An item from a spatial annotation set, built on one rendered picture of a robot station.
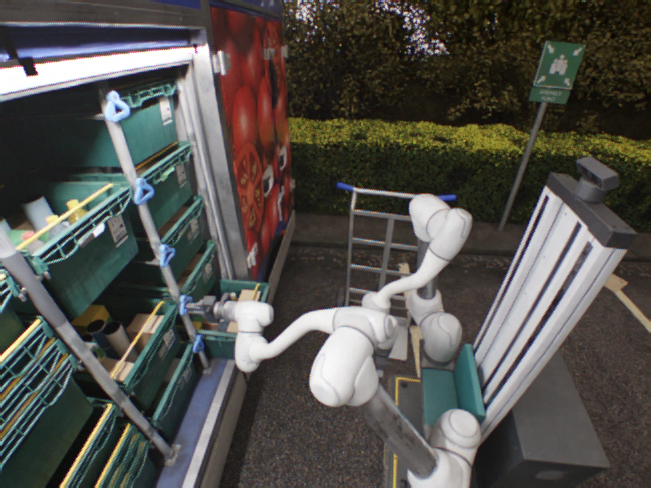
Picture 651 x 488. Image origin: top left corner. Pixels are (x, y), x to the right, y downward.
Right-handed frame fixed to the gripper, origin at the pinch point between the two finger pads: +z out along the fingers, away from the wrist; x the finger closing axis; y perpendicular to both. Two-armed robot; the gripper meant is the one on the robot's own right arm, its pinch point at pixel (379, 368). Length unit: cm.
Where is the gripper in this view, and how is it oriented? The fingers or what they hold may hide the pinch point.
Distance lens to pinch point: 170.0
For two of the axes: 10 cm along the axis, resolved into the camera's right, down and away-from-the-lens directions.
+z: 0.0, 8.2, 5.8
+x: 1.9, -5.7, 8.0
